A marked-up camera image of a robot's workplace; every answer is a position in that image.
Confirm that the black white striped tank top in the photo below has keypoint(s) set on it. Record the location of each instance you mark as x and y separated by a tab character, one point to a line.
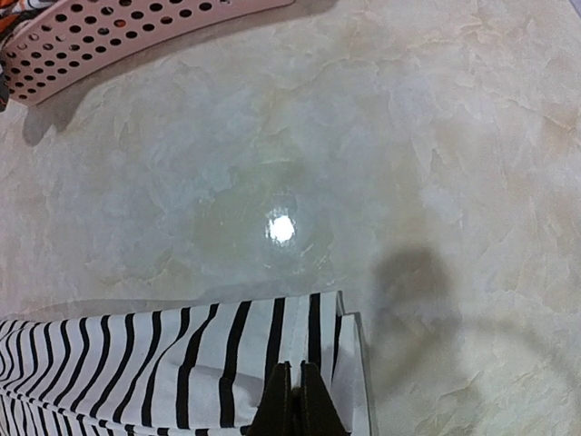
197	370

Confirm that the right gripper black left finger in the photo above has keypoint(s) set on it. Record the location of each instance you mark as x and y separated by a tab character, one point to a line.
274	414

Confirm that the pink plastic laundry basket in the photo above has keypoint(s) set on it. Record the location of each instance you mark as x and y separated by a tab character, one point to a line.
70	40

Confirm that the colourful printed clothes pile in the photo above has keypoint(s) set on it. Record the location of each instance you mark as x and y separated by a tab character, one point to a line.
13	13

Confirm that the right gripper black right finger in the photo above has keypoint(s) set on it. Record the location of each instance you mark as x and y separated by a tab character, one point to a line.
317	413

